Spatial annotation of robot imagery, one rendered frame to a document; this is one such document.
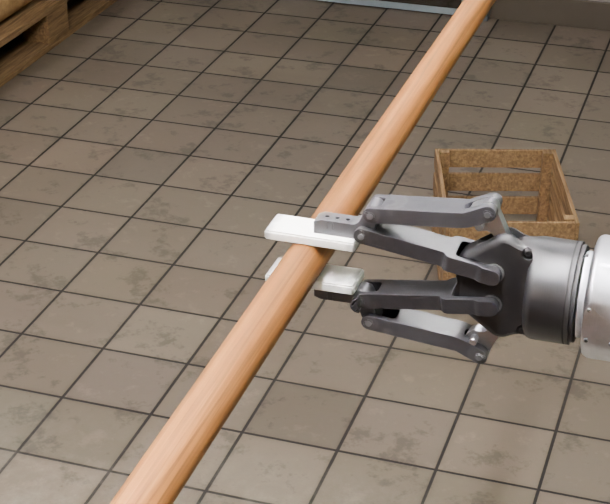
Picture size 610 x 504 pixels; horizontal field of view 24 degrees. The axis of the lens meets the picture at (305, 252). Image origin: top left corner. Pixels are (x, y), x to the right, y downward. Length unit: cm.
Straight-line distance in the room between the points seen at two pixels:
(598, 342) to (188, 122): 337
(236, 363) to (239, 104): 352
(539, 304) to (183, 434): 29
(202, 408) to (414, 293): 24
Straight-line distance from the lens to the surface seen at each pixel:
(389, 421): 299
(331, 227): 107
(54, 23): 495
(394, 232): 106
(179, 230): 371
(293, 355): 319
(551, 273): 103
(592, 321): 102
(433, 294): 107
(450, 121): 435
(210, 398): 91
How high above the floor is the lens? 172
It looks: 29 degrees down
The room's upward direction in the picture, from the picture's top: straight up
